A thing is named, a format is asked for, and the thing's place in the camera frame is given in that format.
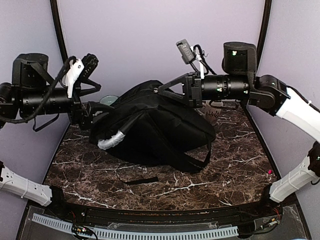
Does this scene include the celadon bowl on coaster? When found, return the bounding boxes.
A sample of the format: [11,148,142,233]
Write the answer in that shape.
[99,95,119,106]

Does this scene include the cream floral mug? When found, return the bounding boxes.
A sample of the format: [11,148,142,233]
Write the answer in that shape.
[202,101,223,126]

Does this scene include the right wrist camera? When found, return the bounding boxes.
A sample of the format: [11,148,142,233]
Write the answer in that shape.
[221,41,257,76]

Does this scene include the right black frame post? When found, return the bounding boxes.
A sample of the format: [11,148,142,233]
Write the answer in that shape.
[257,0,272,49]

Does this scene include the black student bag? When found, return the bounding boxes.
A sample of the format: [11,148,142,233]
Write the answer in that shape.
[89,80,216,174]

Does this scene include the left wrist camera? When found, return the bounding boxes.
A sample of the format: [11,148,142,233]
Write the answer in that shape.
[12,53,49,90]

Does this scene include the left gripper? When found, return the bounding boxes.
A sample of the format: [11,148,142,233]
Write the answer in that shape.
[20,79,115,130]

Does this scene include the left black frame post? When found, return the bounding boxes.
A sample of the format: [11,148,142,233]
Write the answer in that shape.
[49,0,68,62]

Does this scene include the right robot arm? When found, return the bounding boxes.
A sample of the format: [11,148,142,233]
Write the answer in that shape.
[155,71,320,217]

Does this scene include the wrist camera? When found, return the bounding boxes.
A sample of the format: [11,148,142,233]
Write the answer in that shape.
[12,53,49,90]
[221,41,257,76]

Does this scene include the black frame post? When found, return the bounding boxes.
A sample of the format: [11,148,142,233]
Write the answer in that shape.
[49,0,68,62]
[257,0,272,49]

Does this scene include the small circuit board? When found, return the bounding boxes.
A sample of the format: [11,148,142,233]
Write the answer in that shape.
[71,224,93,236]

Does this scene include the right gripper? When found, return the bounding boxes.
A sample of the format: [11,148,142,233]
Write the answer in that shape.
[158,70,250,107]

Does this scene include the white slotted cable duct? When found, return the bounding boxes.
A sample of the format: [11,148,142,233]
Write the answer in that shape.
[31,213,239,240]

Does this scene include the black front rail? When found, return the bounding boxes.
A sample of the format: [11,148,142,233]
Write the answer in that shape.
[66,202,274,226]

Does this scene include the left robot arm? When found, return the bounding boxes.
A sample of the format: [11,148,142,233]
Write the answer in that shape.
[0,114,69,184]

